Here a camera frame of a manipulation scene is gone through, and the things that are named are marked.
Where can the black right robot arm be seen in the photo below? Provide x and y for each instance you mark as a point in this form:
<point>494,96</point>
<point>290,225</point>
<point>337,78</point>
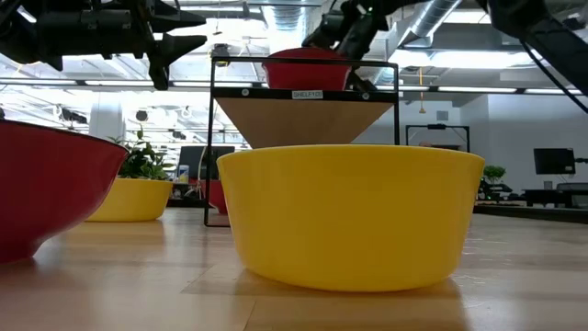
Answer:
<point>551,41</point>

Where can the black ceiling device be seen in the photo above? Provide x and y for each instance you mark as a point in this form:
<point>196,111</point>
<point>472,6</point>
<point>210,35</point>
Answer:
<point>220,49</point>

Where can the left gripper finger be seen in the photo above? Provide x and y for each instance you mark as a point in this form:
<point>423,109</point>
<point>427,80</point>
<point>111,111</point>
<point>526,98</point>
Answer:
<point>170,20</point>
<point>165,53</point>

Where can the white column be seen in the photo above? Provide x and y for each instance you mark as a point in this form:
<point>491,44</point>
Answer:
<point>106,119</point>

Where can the white bottle with label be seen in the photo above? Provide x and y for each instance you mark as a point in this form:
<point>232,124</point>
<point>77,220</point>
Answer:
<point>184,174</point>

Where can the black desk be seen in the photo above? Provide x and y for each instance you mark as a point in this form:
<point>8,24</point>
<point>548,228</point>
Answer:
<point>551,195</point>

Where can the black desk monitor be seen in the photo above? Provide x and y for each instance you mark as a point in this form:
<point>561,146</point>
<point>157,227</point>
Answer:
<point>195,158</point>

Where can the green potted plant white pot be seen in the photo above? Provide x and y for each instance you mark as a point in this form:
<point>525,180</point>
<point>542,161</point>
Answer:
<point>147,165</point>

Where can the black wall monitor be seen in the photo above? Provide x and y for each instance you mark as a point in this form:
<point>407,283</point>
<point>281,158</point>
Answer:
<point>553,161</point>

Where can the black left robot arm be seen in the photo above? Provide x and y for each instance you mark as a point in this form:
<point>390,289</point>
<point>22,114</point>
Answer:
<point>18,37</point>

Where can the silver ventilation duct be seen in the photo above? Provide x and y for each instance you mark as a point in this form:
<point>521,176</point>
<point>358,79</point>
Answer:
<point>287,23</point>
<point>427,23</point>

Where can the yellow plastic bowl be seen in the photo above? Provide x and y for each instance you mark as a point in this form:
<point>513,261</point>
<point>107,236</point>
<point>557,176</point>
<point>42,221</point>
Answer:
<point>131,202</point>
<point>349,216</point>

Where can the black frame wooden shelf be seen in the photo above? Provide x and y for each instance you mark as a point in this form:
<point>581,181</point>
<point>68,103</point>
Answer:
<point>298,119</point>

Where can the black background rig frame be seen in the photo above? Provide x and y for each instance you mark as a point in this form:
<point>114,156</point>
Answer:
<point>436,127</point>

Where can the small green plant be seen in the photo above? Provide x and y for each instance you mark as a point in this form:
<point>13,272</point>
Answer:
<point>494,174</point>

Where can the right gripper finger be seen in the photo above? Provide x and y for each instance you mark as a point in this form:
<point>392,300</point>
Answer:
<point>360,41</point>
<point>326,32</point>

